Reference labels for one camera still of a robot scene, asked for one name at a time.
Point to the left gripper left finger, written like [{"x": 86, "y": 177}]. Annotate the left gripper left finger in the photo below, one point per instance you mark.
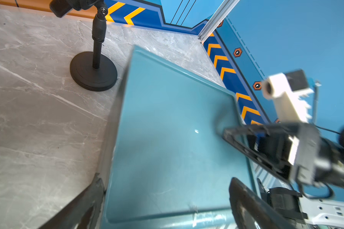
[{"x": 83, "y": 211}]

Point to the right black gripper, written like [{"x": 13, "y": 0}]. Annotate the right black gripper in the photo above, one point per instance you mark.
[{"x": 289, "y": 151}]

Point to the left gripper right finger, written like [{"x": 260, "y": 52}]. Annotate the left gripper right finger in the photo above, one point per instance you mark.
[{"x": 250, "y": 211}]

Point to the teal drawer cabinet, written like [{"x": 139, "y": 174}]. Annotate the teal drawer cabinet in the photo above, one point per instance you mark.
[{"x": 170, "y": 166}]

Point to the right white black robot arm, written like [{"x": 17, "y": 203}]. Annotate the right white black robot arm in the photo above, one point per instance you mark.
[{"x": 305, "y": 207}]

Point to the black microphone stand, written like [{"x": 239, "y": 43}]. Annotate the black microphone stand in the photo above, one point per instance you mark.
[{"x": 93, "y": 70}]

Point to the black microphone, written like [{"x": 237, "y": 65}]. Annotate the black microphone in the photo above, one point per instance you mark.
[{"x": 62, "y": 7}]

